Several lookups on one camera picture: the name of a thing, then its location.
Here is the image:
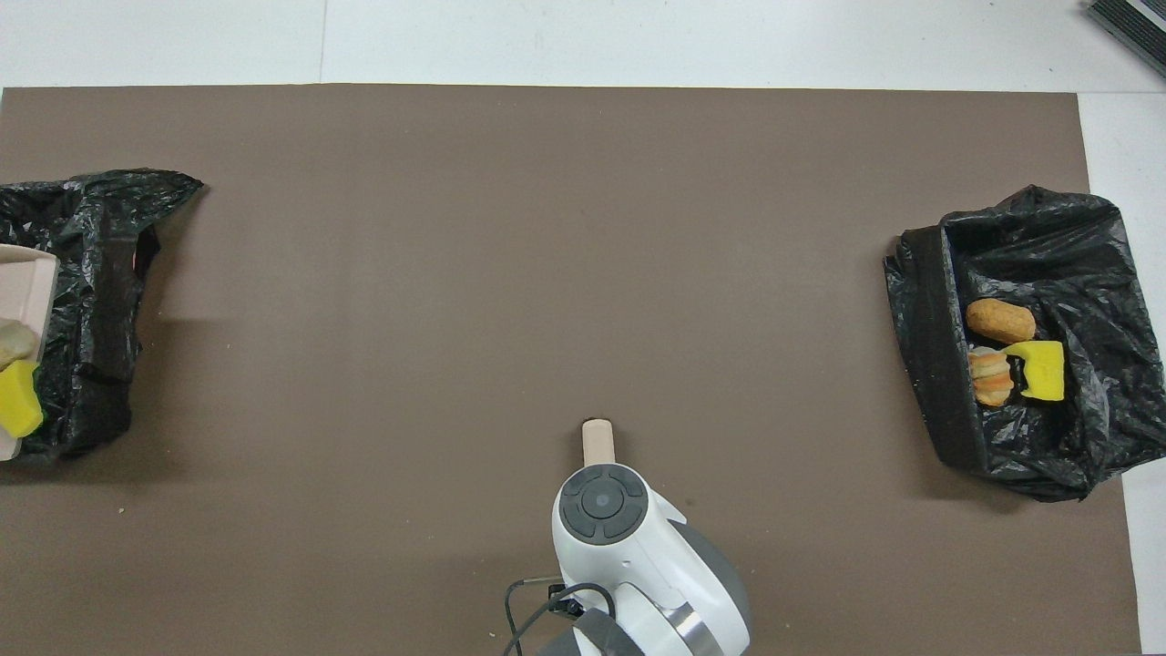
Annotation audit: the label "beige hand brush black bristles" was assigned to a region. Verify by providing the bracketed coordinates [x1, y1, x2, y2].
[581, 418, 617, 470]

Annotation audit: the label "pale orange layered sponge chunk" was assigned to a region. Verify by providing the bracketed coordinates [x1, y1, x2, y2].
[967, 346, 1015, 408]

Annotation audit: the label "brown sponge chunk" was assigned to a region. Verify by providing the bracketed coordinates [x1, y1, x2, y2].
[965, 298, 1038, 345]

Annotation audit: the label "notched yellow sponge piece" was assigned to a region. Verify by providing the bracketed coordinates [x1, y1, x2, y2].
[1002, 340, 1066, 403]

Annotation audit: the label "beige plastic dustpan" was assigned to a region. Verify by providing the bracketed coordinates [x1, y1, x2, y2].
[0, 243, 61, 462]

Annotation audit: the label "black plastic bin bag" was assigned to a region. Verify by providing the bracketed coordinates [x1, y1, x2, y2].
[883, 185, 1166, 503]
[0, 169, 205, 467]

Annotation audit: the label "brown table mat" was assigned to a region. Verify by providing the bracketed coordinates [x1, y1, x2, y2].
[0, 84, 1144, 656]

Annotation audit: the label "dark ribbed metal object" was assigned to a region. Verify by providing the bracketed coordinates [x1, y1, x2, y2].
[1084, 0, 1166, 78]

